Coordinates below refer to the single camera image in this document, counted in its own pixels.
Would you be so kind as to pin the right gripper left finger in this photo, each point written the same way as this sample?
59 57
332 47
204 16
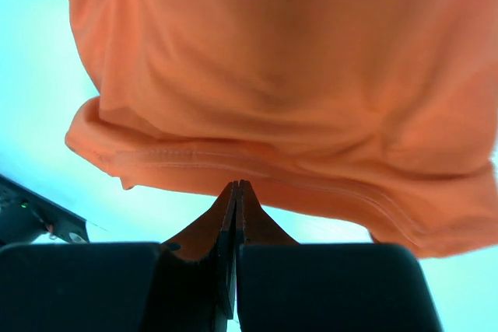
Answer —
183 284

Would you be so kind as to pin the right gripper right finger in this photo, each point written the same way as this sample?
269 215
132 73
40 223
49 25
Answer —
283 285

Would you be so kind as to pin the orange t shirt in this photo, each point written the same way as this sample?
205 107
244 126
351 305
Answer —
378 112

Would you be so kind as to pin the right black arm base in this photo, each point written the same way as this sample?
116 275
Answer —
25 215

